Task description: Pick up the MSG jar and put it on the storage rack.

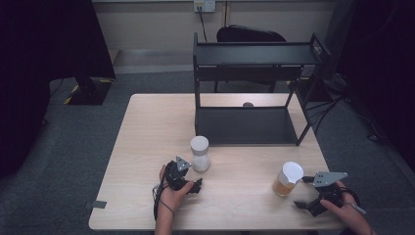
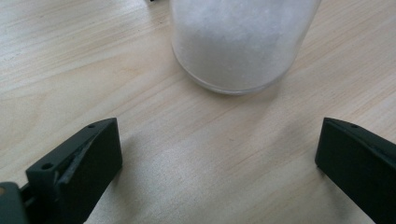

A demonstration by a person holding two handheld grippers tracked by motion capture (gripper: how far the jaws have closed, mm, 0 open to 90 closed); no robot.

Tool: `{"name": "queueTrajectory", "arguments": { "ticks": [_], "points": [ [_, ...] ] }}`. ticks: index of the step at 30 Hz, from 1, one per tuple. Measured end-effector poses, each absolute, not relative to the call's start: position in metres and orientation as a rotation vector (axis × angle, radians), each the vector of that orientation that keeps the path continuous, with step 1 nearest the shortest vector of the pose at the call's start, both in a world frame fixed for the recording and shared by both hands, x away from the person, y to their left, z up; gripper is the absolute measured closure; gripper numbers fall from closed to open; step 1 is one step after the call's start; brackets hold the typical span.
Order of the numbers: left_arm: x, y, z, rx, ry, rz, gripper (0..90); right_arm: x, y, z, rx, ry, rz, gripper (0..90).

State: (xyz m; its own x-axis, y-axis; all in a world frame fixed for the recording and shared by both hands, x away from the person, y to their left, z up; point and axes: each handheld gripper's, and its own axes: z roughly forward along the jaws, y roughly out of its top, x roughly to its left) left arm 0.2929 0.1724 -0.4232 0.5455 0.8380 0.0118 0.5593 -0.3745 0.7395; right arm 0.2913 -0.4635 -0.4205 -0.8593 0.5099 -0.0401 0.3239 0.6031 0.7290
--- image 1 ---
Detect glass jar of white powder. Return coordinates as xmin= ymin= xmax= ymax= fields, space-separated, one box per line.
xmin=190 ymin=135 xmax=211 ymax=173

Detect black wall outlet cable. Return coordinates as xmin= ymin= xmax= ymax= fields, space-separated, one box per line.
xmin=197 ymin=6 xmax=208 ymax=43

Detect dark curtain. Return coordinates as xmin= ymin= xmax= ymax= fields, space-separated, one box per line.
xmin=326 ymin=0 xmax=415 ymax=170
xmin=0 ymin=0 xmax=116 ymax=179

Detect grey tape piece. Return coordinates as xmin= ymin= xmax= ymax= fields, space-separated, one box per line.
xmin=83 ymin=200 xmax=108 ymax=210

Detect person's left hand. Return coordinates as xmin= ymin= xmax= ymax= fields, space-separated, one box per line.
xmin=158 ymin=164 xmax=196 ymax=214

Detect black stand base yellow stripes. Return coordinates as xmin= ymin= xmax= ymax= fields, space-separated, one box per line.
xmin=63 ymin=76 xmax=115 ymax=106

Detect glass jar of orange powder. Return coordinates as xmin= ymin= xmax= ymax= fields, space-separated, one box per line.
xmin=272 ymin=161 xmax=305 ymax=198

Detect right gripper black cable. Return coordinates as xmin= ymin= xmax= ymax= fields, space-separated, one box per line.
xmin=339 ymin=185 xmax=367 ymax=215

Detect black chair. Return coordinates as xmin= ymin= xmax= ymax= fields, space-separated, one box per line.
xmin=213 ymin=24 xmax=288 ymax=94

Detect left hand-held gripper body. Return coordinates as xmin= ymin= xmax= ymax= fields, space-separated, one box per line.
xmin=164 ymin=156 xmax=196 ymax=192

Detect tan vertical wall trim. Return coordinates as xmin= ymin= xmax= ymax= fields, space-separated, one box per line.
xmin=222 ymin=1 xmax=231 ymax=27

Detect white wall outlet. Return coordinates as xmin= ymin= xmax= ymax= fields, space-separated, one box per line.
xmin=193 ymin=0 xmax=217 ymax=14

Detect black metal shelf rack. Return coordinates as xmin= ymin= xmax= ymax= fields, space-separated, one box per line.
xmin=193 ymin=31 xmax=333 ymax=147

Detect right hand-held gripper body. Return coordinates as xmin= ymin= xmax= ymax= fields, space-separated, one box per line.
xmin=307 ymin=171 xmax=348 ymax=217

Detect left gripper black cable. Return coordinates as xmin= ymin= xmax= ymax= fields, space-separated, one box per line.
xmin=152 ymin=182 xmax=177 ymax=221

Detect black floor cable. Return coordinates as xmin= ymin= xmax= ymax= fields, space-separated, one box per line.
xmin=324 ymin=79 xmax=388 ymax=143
xmin=306 ymin=99 xmax=339 ymax=135

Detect person's right hand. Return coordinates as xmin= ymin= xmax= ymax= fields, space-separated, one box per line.
xmin=320 ymin=180 xmax=376 ymax=234

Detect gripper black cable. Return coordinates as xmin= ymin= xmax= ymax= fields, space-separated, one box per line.
xmin=339 ymin=185 xmax=367 ymax=215
xmin=152 ymin=182 xmax=177 ymax=221

